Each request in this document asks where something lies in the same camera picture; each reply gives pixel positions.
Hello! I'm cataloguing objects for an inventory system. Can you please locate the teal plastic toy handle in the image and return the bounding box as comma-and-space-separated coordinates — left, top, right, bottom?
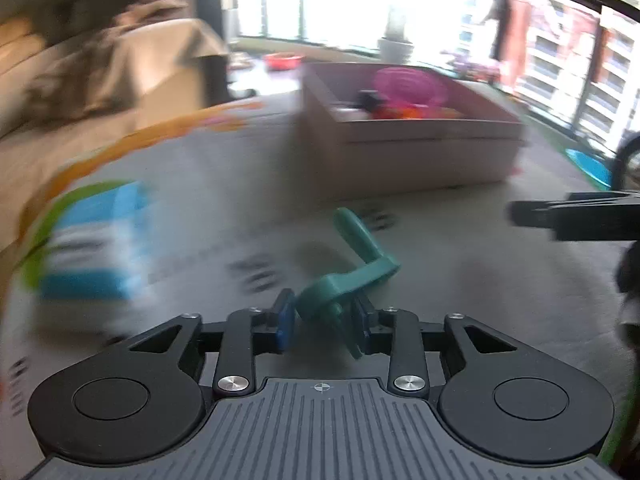
295, 207, 400, 360

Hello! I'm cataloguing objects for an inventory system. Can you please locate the pink toy net scoop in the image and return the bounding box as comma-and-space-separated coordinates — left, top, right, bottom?
373, 66, 448, 107

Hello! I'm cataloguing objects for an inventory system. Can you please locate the blue white plastic bag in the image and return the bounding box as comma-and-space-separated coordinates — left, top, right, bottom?
25, 181, 149, 301

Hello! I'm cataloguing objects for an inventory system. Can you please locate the orange plastic toy bowl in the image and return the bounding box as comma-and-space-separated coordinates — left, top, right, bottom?
370, 105, 464, 120

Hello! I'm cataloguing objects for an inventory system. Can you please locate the colourful ruler play mat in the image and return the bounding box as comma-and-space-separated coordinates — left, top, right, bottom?
0, 98, 640, 480

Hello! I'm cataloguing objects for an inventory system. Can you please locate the pink cardboard box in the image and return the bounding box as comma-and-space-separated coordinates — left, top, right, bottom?
300, 62, 526, 198

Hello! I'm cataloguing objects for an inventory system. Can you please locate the white pot bamboo plant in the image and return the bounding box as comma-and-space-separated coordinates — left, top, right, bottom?
376, 0, 497, 68

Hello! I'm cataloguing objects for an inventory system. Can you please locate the red plastic basin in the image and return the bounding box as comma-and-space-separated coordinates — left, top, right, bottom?
262, 52, 304, 72

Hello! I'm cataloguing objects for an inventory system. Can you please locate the beige sofa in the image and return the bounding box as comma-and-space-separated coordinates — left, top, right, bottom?
1, 1, 229, 247

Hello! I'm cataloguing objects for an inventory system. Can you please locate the brown jacket on sofa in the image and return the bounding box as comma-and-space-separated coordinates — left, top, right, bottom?
24, 0, 188, 125

